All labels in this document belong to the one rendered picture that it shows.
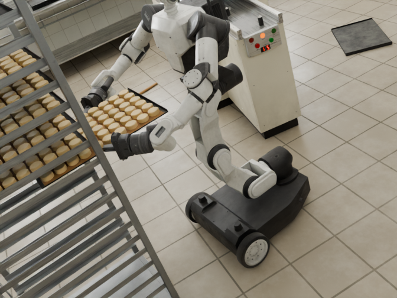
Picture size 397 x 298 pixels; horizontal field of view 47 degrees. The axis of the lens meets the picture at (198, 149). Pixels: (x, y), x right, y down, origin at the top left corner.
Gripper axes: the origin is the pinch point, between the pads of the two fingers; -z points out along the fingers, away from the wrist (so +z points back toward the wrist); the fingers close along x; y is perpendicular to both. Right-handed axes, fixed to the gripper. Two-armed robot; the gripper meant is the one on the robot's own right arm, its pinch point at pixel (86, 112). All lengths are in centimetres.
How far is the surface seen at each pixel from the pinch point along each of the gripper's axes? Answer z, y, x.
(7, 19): -41, 17, 61
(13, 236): -68, -9, -11
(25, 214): -34, -34, -30
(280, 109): 114, 73, -86
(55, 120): -33.7, 8.4, 17.1
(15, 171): -51, -6, 8
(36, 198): -58, 1, -2
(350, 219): 20, 112, -107
